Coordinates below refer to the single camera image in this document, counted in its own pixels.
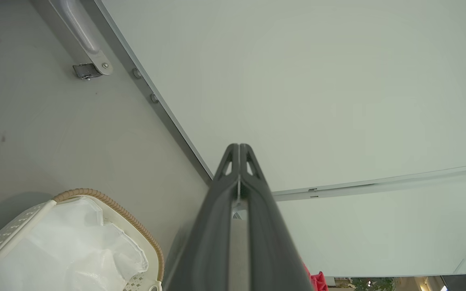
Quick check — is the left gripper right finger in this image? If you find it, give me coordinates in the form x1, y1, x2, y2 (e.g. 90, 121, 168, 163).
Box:
239, 143, 313, 291

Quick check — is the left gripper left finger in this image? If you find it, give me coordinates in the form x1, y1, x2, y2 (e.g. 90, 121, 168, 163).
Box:
163, 143, 240, 291

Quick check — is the red fleece garment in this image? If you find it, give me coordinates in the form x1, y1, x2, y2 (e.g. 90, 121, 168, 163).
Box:
303, 264, 329, 291

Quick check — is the white laundry basket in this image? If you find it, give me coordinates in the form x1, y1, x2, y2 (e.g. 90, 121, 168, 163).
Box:
0, 188, 165, 291

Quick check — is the green potted plant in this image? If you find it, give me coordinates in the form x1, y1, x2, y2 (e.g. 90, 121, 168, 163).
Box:
350, 277, 396, 291

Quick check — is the white sheer garment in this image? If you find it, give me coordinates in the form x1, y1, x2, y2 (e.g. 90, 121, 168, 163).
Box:
0, 197, 149, 291

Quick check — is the grey partition support foot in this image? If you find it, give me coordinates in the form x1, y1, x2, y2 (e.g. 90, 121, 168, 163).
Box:
49, 0, 114, 81

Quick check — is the grey partition base rail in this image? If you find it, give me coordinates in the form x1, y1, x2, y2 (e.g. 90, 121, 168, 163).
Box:
273, 163, 466, 202
80, 0, 214, 186

